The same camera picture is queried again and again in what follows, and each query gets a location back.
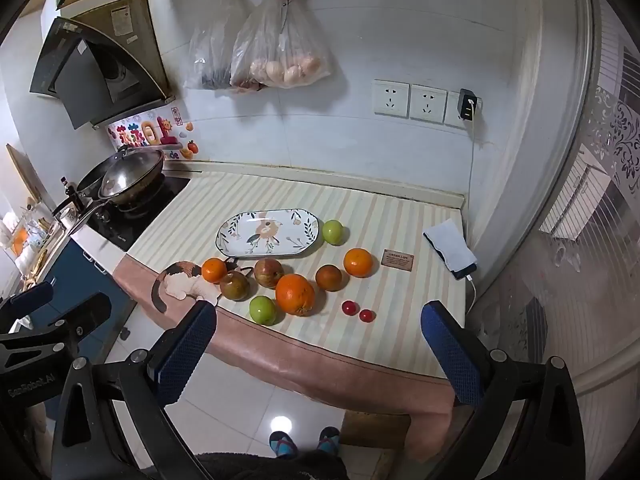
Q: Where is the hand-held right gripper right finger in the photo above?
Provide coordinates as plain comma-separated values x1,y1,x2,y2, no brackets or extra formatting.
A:
420,301,586,480

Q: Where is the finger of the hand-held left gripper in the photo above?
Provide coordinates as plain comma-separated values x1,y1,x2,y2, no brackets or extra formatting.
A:
0,281,55,318
0,292,112,356

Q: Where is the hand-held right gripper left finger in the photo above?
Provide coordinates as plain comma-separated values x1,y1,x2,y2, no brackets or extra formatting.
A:
47,301,218,480

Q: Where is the large orange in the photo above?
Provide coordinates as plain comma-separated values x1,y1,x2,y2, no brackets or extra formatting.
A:
275,273,317,317

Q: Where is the white bowl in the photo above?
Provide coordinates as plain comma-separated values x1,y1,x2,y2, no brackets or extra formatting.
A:
215,208,321,259

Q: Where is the blue kitchen cabinet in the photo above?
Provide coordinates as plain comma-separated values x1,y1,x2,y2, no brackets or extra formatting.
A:
22,237,136,361

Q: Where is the cluttered dish rack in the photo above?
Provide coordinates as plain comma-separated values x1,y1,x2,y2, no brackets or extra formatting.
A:
0,200,66,291

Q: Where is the dark smartphone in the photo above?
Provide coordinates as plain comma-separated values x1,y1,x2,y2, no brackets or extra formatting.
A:
424,232,478,281

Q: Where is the brownish green apple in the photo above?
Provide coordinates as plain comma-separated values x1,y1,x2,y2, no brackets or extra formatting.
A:
220,270,251,302

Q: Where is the small orange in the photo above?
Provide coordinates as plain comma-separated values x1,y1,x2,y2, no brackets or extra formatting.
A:
201,257,228,283

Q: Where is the black glass stove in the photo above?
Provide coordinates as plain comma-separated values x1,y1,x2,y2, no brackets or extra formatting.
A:
70,175,192,253

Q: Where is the brown label patch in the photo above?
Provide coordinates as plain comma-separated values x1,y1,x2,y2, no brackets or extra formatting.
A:
380,248,417,272

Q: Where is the dark sauce bottle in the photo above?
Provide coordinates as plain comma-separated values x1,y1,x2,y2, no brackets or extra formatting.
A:
60,176,86,211

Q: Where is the white folded cloth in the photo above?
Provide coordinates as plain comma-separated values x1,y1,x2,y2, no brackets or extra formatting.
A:
422,218,476,271

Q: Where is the red apple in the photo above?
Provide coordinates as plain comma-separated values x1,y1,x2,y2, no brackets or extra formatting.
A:
253,258,285,289

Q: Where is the wooden cutting board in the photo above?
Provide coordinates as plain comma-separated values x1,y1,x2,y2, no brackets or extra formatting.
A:
5,142,51,211

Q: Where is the blue patterned slipper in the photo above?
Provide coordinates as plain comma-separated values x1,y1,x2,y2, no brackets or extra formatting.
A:
317,426,342,456
269,430,298,458

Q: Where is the steel wok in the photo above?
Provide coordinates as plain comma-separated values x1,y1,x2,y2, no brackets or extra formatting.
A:
66,146,166,237

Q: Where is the steel wok lid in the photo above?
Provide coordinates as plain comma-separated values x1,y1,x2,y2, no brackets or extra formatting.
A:
97,157,165,200

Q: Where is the dark reddish orange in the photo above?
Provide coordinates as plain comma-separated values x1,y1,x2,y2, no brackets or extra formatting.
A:
315,264,343,292

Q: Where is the person's dark clothing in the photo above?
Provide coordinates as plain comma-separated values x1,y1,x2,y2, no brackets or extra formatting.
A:
192,451,348,480

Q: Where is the striped tablecloth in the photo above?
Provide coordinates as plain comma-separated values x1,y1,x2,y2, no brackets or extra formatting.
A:
112,170,468,461

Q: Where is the white radiator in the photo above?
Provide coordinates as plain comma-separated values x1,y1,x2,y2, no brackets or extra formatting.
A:
539,150,613,241

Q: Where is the black range hood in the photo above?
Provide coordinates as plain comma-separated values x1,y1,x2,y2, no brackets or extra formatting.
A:
29,0,176,131

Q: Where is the patterned glass door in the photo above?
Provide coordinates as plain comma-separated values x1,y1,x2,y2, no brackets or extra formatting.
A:
480,0,640,411

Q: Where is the clear plastic bag with eggs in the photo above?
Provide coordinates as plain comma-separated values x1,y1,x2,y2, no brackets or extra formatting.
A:
230,0,333,92

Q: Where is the colourful wall sticker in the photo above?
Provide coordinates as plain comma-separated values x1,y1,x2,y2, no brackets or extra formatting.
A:
106,115,200,161

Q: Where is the white charging cable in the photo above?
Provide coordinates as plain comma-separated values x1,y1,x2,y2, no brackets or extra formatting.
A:
465,119,483,313

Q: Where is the white wall socket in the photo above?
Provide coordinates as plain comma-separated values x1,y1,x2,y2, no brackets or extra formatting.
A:
372,79,411,120
445,89,483,128
410,82,448,125

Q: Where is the black wall charger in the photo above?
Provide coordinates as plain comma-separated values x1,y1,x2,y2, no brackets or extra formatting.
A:
458,88,478,122

